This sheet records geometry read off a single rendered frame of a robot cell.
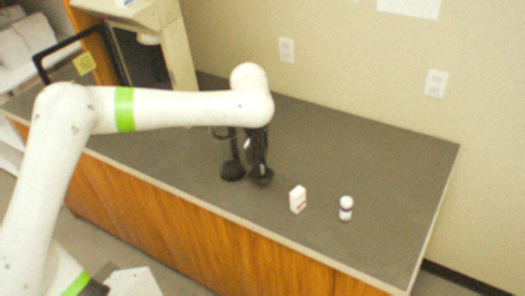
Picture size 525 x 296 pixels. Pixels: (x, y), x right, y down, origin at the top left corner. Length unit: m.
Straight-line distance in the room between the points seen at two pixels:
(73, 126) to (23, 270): 0.31
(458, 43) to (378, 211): 0.63
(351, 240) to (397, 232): 0.15
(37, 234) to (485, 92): 1.43
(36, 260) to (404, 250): 1.00
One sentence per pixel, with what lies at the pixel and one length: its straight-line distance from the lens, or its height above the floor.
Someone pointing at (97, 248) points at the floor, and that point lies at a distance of 2.75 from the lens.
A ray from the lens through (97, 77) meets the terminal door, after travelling 1.82.
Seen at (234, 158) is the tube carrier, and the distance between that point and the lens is 1.45.
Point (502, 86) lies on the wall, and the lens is 1.62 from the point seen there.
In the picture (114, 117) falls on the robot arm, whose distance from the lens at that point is 1.05.
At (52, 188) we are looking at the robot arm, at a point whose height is 1.46.
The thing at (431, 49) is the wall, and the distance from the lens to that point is 1.59.
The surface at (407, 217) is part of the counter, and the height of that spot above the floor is 0.94.
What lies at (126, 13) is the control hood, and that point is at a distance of 1.48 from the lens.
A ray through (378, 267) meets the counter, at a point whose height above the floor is 0.94.
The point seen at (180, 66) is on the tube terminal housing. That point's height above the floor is 1.23.
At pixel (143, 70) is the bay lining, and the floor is 1.12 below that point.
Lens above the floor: 2.05
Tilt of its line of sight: 43 degrees down
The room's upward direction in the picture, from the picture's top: 6 degrees counter-clockwise
